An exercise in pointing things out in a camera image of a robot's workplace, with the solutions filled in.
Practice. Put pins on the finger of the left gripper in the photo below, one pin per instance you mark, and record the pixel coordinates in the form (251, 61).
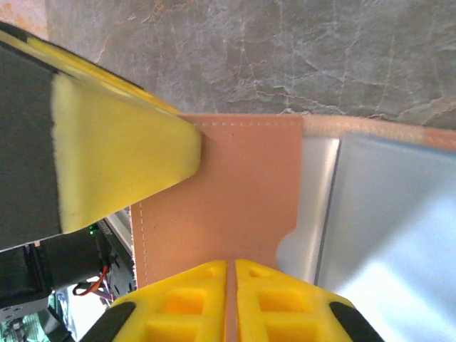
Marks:
(53, 58)
(107, 149)

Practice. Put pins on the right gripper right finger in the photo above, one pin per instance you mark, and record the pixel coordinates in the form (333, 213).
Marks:
(285, 313)

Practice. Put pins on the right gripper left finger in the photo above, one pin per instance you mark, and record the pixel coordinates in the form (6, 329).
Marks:
(171, 313)

